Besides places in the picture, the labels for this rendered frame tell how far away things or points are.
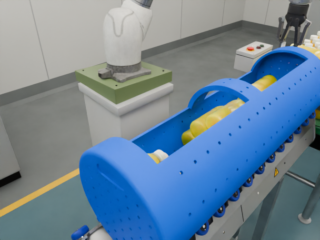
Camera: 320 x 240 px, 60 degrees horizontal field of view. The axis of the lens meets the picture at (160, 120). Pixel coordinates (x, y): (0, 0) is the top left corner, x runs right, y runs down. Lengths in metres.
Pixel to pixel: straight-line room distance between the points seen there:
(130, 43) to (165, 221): 0.83
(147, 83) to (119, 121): 0.21
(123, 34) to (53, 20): 2.34
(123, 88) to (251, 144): 0.62
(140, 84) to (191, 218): 0.75
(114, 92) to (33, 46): 2.38
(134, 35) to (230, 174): 0.75
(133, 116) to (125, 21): 0.40
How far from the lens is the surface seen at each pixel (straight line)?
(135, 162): 0.51
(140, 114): 1.24
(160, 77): 1.27
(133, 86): 1.17
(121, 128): 1.20
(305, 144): 1.30
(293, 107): 0.90
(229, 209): 0.85
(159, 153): 0.71
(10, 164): 2.33
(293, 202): 2.26
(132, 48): 1.20
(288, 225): 2.11
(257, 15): 6.10
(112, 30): 1.19
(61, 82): 3.66
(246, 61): 1.47
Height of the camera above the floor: 1.57
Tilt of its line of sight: 33 degrees down
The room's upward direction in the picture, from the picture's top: straight up
